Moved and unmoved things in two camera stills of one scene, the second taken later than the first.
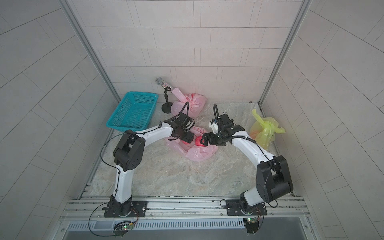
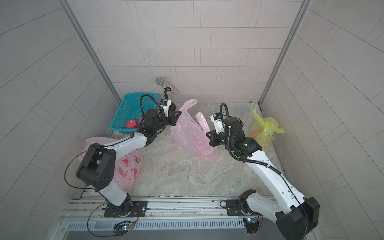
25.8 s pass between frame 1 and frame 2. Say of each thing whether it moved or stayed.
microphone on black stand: stayed
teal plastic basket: stayed
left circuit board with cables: stayed
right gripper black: stayed
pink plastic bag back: moved
